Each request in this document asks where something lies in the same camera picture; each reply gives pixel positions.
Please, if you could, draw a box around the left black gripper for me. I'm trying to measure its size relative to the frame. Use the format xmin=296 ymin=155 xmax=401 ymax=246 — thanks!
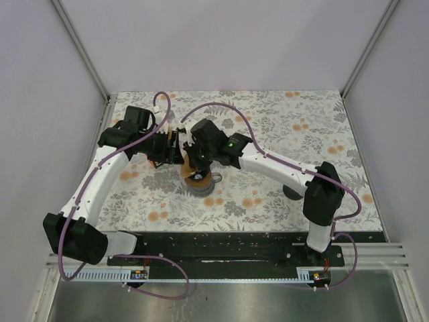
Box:
xmin=139 ymin=127 xmax=184 ymax=164

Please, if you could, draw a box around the brown paper coffee filter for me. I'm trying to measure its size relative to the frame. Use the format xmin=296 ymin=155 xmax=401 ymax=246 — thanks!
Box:
xmin=180 ymin=152 xmax=197 ymax=180

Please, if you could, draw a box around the glass coffee server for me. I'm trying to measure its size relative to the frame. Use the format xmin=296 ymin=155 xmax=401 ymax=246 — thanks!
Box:
xmin=184 ymin=171 xmax=223 ymax=198

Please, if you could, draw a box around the red and grey cup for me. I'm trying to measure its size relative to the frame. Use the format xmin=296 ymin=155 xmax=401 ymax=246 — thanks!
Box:
xmin=282 ymin=185 xmax=303 ymax=201

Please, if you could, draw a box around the orange coffee filter box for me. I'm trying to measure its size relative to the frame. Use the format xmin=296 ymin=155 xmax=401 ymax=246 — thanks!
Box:
xmin=147 ymin=156 xmax=166 ymax=168

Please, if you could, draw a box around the blue glass dripper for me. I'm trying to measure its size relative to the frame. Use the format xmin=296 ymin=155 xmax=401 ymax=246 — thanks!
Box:
xmin=188 ymin=170 xmax=209 ymax=182

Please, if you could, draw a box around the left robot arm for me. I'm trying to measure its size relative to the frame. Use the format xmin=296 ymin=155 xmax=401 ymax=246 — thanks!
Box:
xmin=43 ymin=106 xmax=170 ymax=265

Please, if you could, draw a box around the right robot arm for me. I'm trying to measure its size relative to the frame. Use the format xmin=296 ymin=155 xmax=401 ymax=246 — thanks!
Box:
xmin=182 ymin=118 xmax=345 ymax=266

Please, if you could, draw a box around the floral table mat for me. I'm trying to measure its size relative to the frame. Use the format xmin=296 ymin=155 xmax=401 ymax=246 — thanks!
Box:
xmin=97 ymin=90 xmax=382 ymax=231

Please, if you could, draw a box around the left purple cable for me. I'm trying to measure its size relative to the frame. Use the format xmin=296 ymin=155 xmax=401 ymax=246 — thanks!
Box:
xmin=58 ymin=91 xmax=191 ymax=299

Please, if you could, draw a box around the purple cable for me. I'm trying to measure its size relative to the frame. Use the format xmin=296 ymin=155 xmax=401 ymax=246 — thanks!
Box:
xmin=180 ymin=102 xmax=363 ymax=291
xmin=58 ymin=91 xmax=191 ymax=299

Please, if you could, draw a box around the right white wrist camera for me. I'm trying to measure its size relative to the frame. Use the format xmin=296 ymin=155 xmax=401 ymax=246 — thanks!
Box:
xmin=177 ymin=120 xmax=198 ymax=146

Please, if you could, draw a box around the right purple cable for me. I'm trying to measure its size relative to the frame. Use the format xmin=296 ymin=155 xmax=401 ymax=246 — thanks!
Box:
xmin=180 ymin=102 xmax=363 ymax=291

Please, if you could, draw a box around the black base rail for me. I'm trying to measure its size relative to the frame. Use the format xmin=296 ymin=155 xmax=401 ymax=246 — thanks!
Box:
xmin=107 ymin=231 xmax=346 ymax=280

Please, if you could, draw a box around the white slotted cable duct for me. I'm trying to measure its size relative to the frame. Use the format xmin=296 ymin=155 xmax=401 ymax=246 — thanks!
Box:
xmin=72 ymin=268 xmax=149 ymax=282

